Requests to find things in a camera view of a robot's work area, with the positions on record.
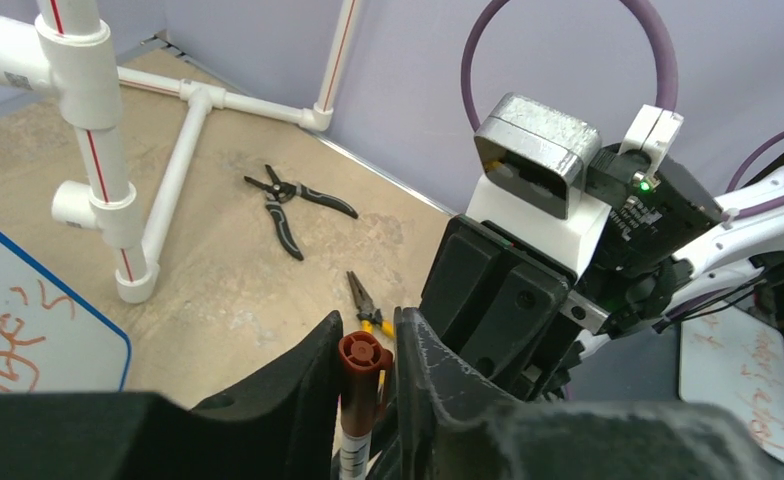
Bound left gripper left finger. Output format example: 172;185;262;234
0;311;343;479

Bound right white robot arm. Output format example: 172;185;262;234
420;146;784;401

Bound red whiteboard marker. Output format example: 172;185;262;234
338;331;394;479

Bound blue framed whiteboard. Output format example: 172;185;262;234
0;231;132;394

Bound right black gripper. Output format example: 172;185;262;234
420;215;694;402

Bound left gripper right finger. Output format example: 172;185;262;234
394;307;784;479

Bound white PVC pipe stand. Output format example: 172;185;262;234
0;0;367;306

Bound yellow handled pliers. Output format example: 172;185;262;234
346;271;395;340

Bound black handled pliers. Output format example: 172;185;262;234
243;164;360;262

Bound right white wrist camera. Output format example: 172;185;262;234
465;93;684;277

